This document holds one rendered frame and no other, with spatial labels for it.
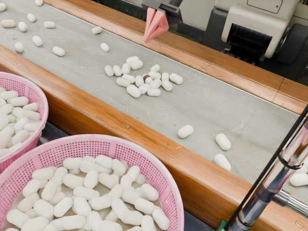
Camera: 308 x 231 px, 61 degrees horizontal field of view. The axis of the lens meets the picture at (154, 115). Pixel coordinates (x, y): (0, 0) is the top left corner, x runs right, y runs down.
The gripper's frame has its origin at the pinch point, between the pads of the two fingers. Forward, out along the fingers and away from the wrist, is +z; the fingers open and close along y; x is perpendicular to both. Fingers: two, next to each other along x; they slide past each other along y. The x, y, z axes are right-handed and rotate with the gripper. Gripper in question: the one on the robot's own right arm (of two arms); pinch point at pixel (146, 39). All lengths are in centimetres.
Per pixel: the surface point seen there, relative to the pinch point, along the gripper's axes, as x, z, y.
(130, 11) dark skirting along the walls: 186, -91, -137
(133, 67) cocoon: 1.6, 7.5, 0.1
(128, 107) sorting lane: -5.9, 17.9, 8.1
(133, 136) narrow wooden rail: -13.3, 22.5, 15.2
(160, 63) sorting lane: 8.5, 1.5, 2.9
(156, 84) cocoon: -0.8, 9.3, 9.0
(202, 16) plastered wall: 173, -108, -55
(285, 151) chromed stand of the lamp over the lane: -26.7, 15.1, 36.1
